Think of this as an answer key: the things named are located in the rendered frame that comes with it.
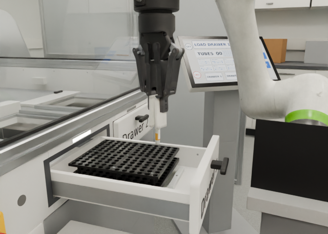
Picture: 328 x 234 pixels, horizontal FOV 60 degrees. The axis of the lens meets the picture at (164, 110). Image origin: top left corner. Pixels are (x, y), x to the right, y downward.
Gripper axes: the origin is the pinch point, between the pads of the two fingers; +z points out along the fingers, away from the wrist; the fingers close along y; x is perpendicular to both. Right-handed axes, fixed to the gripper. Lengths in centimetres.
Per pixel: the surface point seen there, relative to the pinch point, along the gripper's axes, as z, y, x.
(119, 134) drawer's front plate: 13.9, -27.6, 10.8
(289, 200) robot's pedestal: 27.0, 20.0, 30.0
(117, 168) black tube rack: 12.9, -5.9, -7.0
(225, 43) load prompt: -14, -40, 94
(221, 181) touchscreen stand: 65, -36, 90
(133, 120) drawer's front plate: 12.3, -32.1, 20.4
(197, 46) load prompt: -12, -47, 79
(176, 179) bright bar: 18.1, 0.8, 5.4
